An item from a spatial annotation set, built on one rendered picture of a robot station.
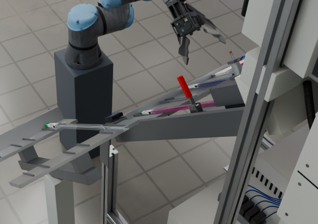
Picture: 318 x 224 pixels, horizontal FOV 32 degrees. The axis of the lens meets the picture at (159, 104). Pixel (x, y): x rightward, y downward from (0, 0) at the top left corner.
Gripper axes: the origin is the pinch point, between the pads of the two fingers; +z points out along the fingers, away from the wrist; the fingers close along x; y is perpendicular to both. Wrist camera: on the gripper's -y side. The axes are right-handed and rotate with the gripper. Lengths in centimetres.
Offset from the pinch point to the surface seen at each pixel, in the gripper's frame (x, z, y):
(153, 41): -72, -31, -130
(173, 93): -18.7, 5.8, -4.7
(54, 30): -115, -63, -107
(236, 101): 18, 16, 48
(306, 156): 30, 31, 61
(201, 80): -11.6, 6.0, -15.1
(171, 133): -6.4, 16.4, 35.9
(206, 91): -3.6, 10.3, 6.0
